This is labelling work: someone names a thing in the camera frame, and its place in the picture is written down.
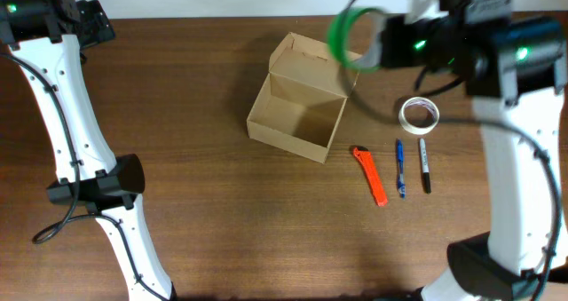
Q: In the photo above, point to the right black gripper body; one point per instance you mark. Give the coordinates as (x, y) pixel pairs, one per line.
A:
(420, 45)

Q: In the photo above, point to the orange utility knife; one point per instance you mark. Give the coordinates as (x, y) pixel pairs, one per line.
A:
(365, 159)

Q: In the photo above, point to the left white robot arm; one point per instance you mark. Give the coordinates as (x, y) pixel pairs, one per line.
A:
(46, 39)

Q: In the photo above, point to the black permanent marker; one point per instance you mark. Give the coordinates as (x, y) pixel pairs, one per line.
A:
(425, 166)

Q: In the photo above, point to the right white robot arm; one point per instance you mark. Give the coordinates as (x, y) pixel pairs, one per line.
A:
(515, 72)

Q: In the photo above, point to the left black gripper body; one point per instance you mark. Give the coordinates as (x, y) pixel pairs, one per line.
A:
(97, 27)

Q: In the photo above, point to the green tape roll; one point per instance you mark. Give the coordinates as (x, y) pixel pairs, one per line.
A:
(339, 37)

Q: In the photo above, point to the brown cardboard box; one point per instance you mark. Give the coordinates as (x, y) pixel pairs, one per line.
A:
(302, 99)

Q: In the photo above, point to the white masking tape roll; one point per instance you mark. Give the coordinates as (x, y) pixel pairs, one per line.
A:
(418, 116)

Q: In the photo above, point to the blue ballpoint pen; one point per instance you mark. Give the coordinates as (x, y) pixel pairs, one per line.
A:
(400, 159)

